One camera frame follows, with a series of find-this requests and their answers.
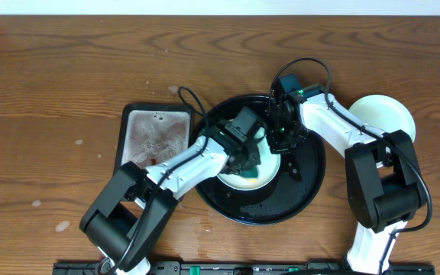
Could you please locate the green yellow sponge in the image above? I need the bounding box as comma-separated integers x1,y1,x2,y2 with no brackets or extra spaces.
240,166,259,179

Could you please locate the light blue plate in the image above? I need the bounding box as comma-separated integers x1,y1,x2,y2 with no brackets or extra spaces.
349,95,416,142
217,129,281,191

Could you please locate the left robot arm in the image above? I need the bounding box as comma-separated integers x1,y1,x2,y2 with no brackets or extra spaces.
79,122,267,274

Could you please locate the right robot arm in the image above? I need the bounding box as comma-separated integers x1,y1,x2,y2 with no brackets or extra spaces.
268,89,433,274

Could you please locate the round black tray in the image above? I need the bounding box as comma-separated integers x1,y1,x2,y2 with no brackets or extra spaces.
191,93,327,225

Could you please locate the rectangular black soapy tray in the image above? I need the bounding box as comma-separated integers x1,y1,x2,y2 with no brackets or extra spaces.
114,102,194,170

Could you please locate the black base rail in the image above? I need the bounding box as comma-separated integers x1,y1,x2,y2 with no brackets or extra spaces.
51,260,435,275

